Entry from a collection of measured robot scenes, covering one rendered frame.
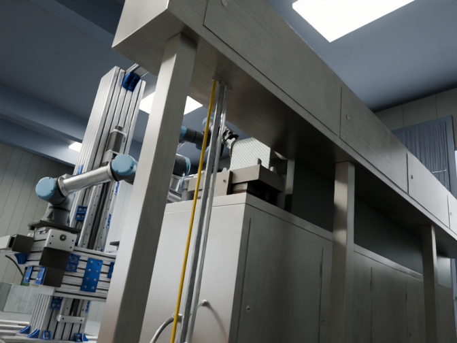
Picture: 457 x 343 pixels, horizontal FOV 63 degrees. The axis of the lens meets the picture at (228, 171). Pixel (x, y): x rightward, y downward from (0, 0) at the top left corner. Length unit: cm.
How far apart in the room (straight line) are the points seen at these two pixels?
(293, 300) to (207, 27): 101
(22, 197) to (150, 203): 834
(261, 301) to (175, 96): 77
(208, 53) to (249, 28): 18
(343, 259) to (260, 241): 33
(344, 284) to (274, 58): 83
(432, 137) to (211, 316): 405
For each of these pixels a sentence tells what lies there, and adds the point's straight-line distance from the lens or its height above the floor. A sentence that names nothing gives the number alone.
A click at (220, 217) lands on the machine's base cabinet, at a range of 137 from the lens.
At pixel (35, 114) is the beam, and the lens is 679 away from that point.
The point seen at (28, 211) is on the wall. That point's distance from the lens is 912.
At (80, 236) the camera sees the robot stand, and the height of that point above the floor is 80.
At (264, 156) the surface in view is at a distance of 168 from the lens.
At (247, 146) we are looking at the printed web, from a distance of 178.
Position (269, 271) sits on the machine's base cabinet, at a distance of 139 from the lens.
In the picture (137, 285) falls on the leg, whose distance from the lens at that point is 80.
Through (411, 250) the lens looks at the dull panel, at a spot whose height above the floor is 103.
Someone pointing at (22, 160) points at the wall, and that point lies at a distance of 925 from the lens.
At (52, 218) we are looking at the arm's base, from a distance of 227.
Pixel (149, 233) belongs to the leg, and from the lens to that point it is 81.
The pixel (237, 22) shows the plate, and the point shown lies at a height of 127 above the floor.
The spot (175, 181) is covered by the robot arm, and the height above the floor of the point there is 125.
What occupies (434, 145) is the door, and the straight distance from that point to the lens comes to 491.
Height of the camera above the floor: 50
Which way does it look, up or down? 20 degrees up
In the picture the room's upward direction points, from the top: 8 degrees clockwise
